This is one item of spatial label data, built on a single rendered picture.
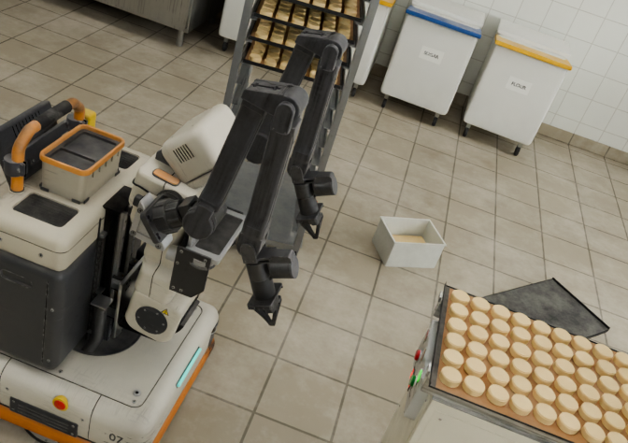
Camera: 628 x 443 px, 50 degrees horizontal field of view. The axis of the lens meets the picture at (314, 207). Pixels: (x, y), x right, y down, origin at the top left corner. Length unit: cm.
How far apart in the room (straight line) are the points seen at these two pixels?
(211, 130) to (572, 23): 415
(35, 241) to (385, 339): 168
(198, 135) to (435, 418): 90
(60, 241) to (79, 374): 53
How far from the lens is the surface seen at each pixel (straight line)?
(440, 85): 499
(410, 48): 494
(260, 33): 274
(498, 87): 499
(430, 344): 181
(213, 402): 259
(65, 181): 198
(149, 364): 229
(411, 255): 348
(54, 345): 214
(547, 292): 383
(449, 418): 172
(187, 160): 176
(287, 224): 325
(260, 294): 171
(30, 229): 191
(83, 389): 221
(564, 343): 194
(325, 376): 280
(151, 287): 203
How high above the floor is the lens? 198
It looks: 32 degrees down
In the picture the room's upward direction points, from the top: 18 degrees clockwise
